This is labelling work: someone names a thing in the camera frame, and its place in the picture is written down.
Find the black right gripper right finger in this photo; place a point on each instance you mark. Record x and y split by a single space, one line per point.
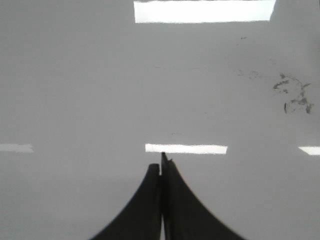
184 216

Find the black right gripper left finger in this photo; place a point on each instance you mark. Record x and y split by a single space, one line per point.
141 218

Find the white whiteboard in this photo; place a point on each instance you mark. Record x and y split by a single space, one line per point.
84 88

